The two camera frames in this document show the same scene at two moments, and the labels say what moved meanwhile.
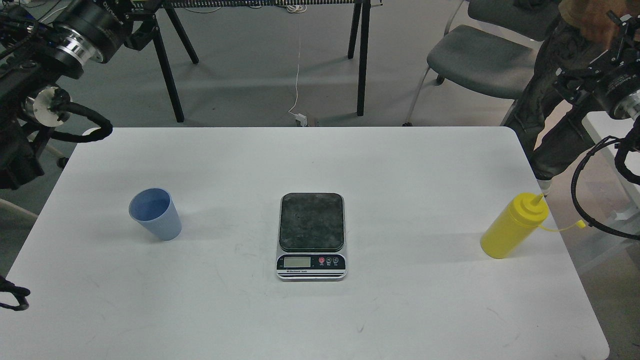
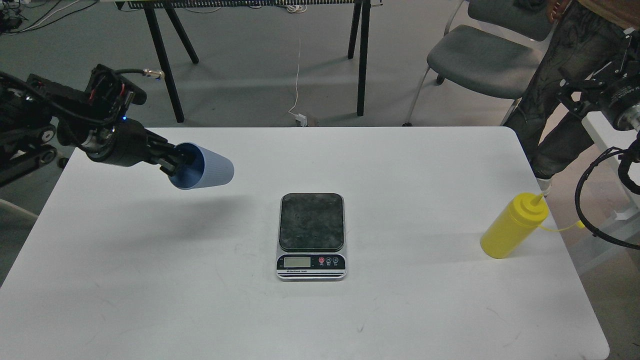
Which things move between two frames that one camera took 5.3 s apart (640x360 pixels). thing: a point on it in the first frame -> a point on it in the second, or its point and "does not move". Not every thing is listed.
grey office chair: [489, 47] does not move
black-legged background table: [158, 10] does not move
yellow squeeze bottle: [511, 227] does not move
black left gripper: [94, 29] -> [124, 143]
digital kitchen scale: [312, 237] does not move
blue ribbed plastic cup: [155, 209] -> [205, 168]
